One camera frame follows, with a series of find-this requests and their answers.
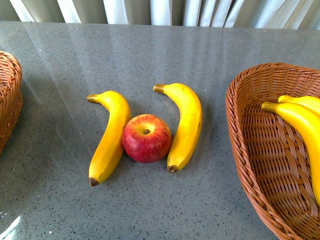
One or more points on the red yellow apple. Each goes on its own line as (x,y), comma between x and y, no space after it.
(147,138)

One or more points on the banana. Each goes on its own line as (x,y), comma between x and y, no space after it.
(189,128)
(307,123)
(311,102)
(110,148)

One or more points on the right wicker basket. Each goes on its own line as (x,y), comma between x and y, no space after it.
(270,156)

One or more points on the wicker basket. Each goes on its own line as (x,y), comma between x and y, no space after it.
(11,98)
(270,156)

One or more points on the left wicker basket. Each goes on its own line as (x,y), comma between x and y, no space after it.
(11,98)

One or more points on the white pleated curtain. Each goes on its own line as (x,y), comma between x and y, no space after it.
(259,14)

